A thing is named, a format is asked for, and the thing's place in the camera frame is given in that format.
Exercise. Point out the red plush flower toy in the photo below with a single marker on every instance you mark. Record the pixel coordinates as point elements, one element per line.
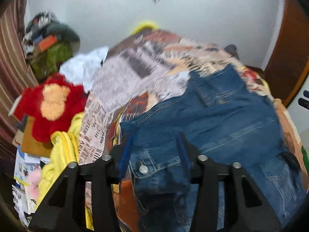
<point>51,104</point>

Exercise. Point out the pile of clothes clutter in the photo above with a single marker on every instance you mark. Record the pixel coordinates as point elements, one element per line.
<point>36,30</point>

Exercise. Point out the white cloth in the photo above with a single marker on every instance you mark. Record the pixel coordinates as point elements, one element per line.
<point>83,68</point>

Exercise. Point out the striped brown curtain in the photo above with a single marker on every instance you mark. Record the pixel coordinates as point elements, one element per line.
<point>16,75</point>

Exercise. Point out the newspaper print bed sheet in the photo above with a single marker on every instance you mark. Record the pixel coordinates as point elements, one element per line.
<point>142,71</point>

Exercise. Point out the grey neck pillow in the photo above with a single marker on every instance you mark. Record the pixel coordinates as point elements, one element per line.
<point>65,33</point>

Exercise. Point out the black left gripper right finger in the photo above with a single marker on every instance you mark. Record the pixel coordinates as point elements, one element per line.
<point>246,208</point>

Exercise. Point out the brown wooden wardrobe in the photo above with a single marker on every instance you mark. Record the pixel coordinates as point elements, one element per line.
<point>287,68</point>

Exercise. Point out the dark blue bag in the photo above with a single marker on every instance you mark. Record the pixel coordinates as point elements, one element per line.
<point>232,50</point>

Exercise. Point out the blue denim jacket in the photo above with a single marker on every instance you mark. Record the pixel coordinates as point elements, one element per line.
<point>227,123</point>

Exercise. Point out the orange box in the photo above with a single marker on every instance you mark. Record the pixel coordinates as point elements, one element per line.
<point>46,43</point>

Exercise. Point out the brown wooden board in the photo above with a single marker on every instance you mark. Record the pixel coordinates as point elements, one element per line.
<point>33,147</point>

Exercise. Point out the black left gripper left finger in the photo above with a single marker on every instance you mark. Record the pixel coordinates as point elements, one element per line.
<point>63,207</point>

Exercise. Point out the yellow fleece blanket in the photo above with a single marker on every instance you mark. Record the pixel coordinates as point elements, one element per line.
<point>65,150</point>

